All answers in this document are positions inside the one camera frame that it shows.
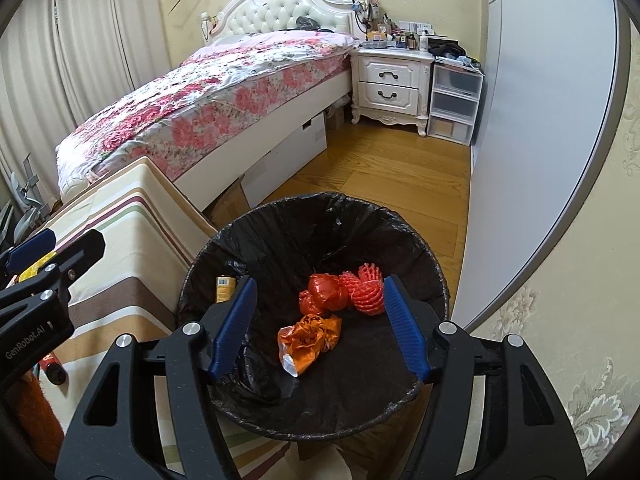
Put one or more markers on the beige curtain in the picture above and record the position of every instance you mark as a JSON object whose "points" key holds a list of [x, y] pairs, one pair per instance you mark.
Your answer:
{"points": [[61, 62]]}

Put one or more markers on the black lined trash bin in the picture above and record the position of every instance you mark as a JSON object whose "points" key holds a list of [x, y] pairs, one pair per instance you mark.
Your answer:
{"points": [[319, 360]]}

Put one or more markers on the red foam net bottle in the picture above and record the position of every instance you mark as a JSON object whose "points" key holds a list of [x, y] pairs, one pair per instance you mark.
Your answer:
{"points": [[365, 289]]}

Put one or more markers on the white cardboard box under bed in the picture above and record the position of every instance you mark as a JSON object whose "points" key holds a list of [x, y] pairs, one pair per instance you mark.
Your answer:
{"points": [[283, 161]]}

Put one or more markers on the white sliding wardrobe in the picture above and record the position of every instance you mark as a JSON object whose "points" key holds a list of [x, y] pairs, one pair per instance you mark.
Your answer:
{"points": [[561, 77]]}

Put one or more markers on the white two-drawer nightstand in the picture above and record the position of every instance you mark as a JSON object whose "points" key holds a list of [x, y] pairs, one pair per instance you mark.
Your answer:
{"points": [[392, 86]]}

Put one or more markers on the orange foil wrapper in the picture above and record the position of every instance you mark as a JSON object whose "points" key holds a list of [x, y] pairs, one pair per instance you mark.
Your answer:
{"points": [[302, 343]]}

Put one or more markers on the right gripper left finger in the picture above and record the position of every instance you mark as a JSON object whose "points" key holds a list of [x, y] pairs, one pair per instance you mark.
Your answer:
{"points": [[114, 432]]}

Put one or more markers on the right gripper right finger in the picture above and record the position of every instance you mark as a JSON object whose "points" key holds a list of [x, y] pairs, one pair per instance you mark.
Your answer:
{"points": [[525, 432]]}

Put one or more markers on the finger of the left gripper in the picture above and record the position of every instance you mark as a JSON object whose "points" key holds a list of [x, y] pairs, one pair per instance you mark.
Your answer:
{"points": [[21, 257], [67, 268]]}

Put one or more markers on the clear plastic drawer unit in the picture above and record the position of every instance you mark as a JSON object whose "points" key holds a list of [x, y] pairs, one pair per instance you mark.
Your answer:
{"points": [[455, 101]]}

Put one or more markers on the red plastic wrapper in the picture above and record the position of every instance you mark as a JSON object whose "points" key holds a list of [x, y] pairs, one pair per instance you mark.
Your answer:
{"points": [[325, 293]]}

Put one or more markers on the grey desk chair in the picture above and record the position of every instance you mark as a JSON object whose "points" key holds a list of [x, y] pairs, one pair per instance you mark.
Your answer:
{"points": [[25, 211]]}

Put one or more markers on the white bed with floral quilt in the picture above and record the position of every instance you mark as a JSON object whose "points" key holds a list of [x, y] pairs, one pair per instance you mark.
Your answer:
{"points": [[269, 67]]}

